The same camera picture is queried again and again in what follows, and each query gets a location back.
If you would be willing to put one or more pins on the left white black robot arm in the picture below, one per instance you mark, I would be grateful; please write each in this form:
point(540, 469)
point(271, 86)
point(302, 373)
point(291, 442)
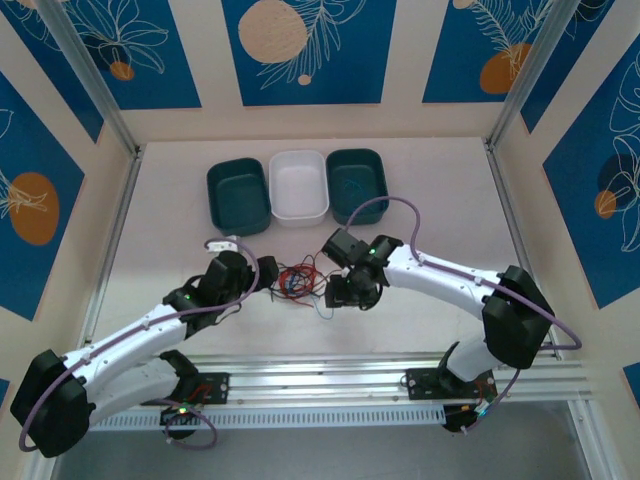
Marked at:
point(125, 340)

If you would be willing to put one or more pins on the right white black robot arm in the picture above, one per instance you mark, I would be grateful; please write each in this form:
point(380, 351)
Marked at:
point(440, 280)

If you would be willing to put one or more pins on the teal plastic bin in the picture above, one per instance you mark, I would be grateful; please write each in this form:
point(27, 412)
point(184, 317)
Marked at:
point(367, 165)
point(235, 200)

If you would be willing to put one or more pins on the white plastic bin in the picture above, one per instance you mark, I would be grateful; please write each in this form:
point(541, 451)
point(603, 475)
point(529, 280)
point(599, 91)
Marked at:
point(297, 185)

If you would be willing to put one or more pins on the aluminium mounting rail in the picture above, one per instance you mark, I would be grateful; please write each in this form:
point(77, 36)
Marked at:
point(320, 372)

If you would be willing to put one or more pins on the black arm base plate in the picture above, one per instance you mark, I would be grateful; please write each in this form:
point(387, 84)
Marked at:
point(422, 382)
point(217, 387)

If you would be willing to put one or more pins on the aluminium side rail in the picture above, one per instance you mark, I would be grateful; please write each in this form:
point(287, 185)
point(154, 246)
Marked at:
point(112, 250)
point(515, 225)

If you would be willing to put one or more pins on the aluminium frame post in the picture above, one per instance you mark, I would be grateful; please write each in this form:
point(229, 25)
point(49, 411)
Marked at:
point(90, 65)
point(530, 65)

